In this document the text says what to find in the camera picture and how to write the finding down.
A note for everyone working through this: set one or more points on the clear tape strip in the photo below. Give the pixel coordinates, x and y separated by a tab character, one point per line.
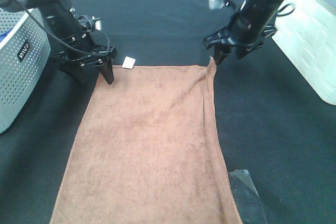
246	197

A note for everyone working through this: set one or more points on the brown microfiber towel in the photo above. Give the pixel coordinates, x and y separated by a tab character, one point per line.
147	151

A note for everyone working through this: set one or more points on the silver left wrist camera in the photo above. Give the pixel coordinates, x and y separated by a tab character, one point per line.
97	23

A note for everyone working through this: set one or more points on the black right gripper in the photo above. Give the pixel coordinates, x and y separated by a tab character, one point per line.
245	36

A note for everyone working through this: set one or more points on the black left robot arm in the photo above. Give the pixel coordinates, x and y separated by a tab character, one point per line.
59	20

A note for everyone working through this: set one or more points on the black table cloth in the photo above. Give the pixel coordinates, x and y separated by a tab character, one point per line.
269	120

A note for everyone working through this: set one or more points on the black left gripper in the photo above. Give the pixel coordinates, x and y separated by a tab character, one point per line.
79	49

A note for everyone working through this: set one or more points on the white plastic storage bin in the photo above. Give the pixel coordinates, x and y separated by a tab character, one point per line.
307	38

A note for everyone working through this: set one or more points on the white perforated laundry basket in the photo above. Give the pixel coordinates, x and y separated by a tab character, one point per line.
24	54

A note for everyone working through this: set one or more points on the blue cloth in basket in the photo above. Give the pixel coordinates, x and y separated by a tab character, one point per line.
4	35

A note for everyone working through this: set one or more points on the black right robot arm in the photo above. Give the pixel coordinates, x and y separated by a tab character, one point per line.
261	11

